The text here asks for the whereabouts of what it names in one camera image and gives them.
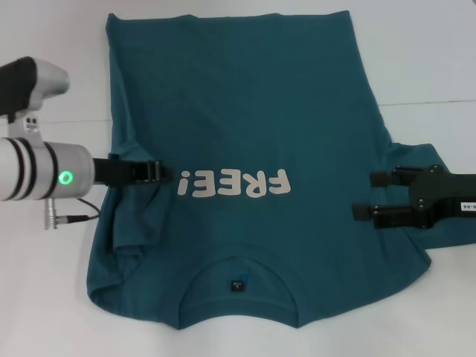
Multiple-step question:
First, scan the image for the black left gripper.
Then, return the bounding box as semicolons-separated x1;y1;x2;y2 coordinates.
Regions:
91;158;174;186

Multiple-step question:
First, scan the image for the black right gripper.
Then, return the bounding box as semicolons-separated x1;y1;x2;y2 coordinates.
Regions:
352;165;476;230

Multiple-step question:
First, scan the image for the teal t-shirt with FREE print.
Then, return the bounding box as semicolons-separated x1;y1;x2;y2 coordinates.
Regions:
86;10;476;331

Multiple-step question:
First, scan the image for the left gripper cable with plug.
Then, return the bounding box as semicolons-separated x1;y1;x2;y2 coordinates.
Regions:
43;198;101;231

